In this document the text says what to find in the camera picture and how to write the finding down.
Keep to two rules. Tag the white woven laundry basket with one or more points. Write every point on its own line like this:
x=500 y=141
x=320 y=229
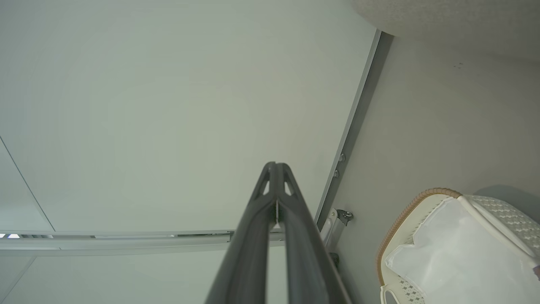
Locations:
x=498 y=219

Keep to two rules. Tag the metal bracket with black knob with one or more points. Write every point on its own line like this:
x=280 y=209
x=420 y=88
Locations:
x=337 y=223

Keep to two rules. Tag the long aluminium frame rail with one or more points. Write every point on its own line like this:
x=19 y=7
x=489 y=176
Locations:
x=354 y=122

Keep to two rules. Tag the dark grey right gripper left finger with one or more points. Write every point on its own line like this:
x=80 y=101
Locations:
x=249 y=245

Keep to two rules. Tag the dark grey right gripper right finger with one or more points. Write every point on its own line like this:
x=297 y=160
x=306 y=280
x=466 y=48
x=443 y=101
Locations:
x=308 y=253

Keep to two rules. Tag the white basket liner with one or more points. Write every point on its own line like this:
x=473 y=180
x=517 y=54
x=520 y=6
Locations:
x=464 y=261

